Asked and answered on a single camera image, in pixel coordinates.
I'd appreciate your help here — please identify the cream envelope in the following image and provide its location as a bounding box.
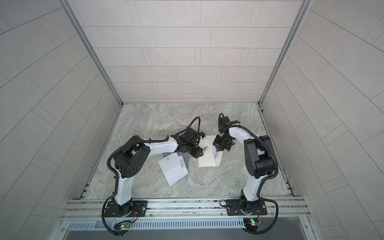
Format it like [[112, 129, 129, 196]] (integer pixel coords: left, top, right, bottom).
[[198, 136, 223, 167]]

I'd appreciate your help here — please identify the white glue stick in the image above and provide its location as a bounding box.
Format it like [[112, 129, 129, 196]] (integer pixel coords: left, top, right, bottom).
[[178, 155, 187, 171]]

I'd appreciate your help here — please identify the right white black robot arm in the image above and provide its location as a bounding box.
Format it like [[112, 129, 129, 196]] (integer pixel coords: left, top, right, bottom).
[[213, 113, 279, 214]]

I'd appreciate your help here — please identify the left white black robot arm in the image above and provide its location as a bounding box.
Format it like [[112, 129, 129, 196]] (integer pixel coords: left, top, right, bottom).
[[107, 128, 206, 206]]

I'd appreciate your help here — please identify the white paper sheet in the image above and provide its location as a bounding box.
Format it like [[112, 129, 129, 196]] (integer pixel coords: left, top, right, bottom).
[[158, 153, 189, 186]]

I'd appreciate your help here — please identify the right circuit board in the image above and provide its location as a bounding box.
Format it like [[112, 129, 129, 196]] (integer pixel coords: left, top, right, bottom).
[[243, 219, 262, 232]]

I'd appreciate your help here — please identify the circuit board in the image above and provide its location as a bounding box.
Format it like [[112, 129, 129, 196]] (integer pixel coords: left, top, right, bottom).
[[114, 221, 132, 231], [243, 219, 262, 232]]

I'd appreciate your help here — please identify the left circuit board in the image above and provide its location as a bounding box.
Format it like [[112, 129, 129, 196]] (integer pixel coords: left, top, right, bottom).
[[114, 221, 132, 231]]

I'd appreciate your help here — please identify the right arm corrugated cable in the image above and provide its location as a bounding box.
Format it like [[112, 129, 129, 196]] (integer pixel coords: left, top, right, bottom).
[[217, 112, 280, 199]]

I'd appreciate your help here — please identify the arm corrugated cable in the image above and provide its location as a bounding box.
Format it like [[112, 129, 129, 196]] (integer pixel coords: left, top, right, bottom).
[[217, 112, 280, 199], [106, 116, 201, 181]]

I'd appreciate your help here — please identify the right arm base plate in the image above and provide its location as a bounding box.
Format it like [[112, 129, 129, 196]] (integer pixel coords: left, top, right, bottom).
[[225, 199, 268, 216]]

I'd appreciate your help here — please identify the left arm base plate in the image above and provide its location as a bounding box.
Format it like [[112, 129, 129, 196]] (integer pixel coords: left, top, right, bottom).
[[103, 199, 148, 218]]

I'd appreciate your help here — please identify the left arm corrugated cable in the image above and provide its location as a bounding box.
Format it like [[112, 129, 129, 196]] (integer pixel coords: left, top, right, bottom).
[[106, 116, 201, 181]]

